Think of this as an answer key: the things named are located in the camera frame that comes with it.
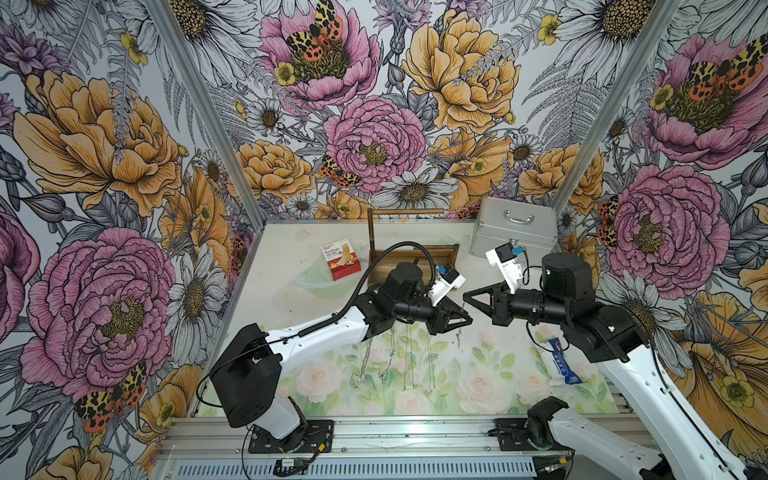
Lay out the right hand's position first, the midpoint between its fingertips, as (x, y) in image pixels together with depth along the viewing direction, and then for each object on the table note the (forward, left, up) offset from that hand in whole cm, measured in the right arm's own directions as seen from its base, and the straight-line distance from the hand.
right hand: (466, 306), depth 63 cm
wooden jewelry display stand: (+37, -3, -28) cm, 47 cm away
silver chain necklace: (-3, +18, -31) cm, 36 cm away
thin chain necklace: (-7, +5, -31) cm, 32 cm away
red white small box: (+35, +33, -26) cm, 55 cm away
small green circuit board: (-23, +42, -33) cm, 58 cm away
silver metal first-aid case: (+38, -30, -17) cm, 52 cm away
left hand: (+1, -1, -10) cm, 10 cm away
